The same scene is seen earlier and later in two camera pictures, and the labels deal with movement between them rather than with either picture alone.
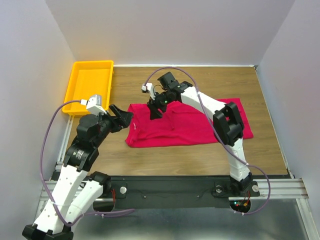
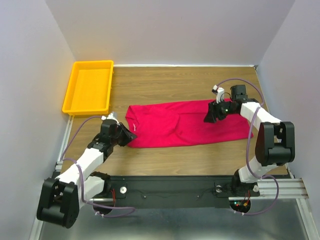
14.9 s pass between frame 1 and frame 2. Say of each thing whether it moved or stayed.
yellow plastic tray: stayed
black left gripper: moved
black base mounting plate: stayed
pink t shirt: stayed
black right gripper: moved
